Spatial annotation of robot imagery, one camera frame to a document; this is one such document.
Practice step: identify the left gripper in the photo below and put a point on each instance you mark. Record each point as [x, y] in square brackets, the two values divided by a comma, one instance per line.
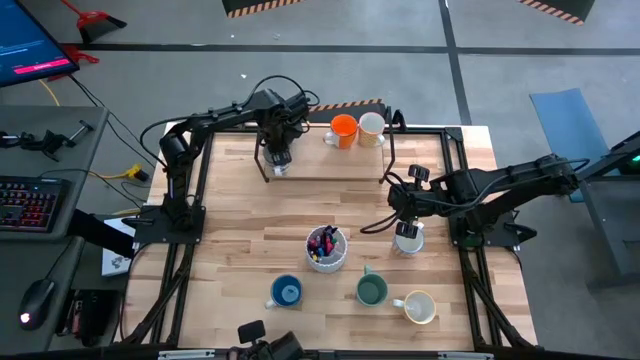
[280, 127]

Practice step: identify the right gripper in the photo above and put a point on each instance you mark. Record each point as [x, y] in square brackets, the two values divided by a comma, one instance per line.
[415, 200]

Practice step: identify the white mug dark stripes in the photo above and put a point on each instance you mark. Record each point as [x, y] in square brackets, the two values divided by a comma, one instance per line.
[280, 171]

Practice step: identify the white mug small dotted pattern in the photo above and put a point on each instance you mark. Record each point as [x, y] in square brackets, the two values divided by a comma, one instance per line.
[410, 246]

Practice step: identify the white mug orange lattice pattern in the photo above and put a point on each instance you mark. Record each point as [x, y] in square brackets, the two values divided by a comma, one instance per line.
[371, 127]

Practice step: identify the green mug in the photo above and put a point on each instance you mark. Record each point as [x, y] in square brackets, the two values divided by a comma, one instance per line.
[372, 291]

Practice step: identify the yellow rimmed orange patterned mug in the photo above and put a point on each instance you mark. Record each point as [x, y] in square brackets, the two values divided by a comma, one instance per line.
[420, 306]

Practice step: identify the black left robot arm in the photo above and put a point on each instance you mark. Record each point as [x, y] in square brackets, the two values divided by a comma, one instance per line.
[220, 112]

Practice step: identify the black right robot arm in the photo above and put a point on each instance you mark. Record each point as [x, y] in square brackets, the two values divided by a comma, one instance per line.
[500, 185]

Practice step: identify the black hazard striped floor plate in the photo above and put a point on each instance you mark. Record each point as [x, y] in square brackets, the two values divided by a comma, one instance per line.
[320, 115]
[560, 7]
[260, 6]

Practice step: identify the black table clamp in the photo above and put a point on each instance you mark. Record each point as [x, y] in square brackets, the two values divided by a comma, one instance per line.
[399, 119]

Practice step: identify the black marker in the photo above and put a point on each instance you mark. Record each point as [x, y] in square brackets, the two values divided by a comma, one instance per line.
[330, 231]

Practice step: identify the pink marker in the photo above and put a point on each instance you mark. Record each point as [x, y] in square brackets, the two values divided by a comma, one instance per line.
[314, 244]

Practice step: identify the red marker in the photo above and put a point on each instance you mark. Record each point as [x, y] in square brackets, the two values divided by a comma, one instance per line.
[328, 246]

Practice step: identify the white ribbed pen holder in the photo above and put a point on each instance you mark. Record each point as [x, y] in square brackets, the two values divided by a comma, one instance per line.
[327, 262]

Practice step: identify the yellow power plug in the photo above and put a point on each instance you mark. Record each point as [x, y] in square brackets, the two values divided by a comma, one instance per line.
[134, 172]

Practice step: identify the blue floor mat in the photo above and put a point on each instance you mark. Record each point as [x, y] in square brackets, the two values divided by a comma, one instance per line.
[570, 135]

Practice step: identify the dark metal cart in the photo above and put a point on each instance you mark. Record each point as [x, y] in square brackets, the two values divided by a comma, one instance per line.
[605, 220]

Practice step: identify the white printed box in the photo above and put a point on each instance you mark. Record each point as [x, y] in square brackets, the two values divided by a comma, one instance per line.
[117, 260]

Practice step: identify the grey desk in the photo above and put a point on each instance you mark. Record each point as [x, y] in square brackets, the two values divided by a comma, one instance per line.
[85, 155]

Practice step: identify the red and black dustpan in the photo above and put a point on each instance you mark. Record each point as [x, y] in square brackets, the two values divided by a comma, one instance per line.
[102, 27]

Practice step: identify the red plastic tool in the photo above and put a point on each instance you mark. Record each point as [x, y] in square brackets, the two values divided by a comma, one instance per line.
[80, 54]

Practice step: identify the black equipment under desk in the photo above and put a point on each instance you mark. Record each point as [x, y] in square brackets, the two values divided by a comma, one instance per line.
[92, 315]

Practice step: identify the backlit black keyboard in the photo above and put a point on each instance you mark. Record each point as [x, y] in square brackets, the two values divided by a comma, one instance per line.
[30, 202]

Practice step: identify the computer monitor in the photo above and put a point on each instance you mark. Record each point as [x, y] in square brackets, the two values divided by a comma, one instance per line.
[30, 45]

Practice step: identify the black computer mouse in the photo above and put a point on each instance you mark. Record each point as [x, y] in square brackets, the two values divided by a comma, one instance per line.
[35, 302]

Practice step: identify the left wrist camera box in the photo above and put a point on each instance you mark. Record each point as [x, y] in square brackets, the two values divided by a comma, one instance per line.
[299, 105]

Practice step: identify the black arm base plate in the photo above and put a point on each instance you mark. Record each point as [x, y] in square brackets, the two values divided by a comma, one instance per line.
[500, 237]
[150, 227]

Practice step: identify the silver metal bracket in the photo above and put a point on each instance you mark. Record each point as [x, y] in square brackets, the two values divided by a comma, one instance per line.
[185, 354]
[465, 356]

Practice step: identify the black aluminium table frame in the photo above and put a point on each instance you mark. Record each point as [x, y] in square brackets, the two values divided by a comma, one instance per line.
[174, 310]

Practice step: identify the black clamp mount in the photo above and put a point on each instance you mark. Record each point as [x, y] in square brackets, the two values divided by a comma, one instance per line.
[47, 142]

